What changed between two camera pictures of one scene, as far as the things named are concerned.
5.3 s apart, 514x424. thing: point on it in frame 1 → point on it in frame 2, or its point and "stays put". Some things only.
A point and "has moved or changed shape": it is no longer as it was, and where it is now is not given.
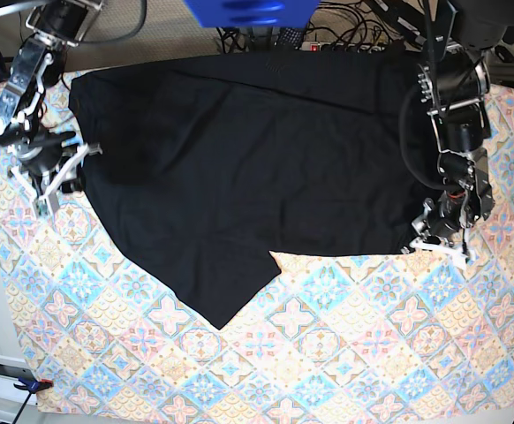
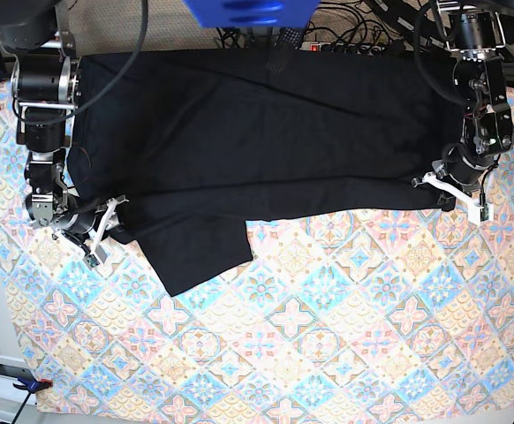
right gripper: (444, 216) → (461, 168)
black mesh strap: (291, 35) stays put
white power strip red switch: (323, 46) stays put
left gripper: (42, 155) → (85, 216)
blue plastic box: (253, 13) stays put
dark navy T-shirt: (203, 167) has moved or changed shape
